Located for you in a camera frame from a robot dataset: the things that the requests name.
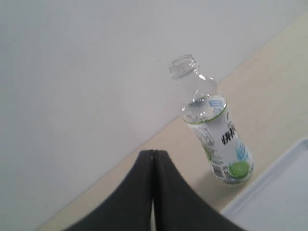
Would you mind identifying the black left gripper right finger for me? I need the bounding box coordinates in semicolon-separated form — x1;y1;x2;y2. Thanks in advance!
152;150;243;231

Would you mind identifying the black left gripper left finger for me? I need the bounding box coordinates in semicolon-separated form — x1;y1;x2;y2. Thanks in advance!
66;150;154;231

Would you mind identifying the clear plastic drink bottle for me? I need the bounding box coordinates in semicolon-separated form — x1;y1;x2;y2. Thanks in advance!
169;54;255;184

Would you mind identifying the white rectangular plastic tray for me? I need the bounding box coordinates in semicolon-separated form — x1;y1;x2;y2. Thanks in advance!
221;139;308;231

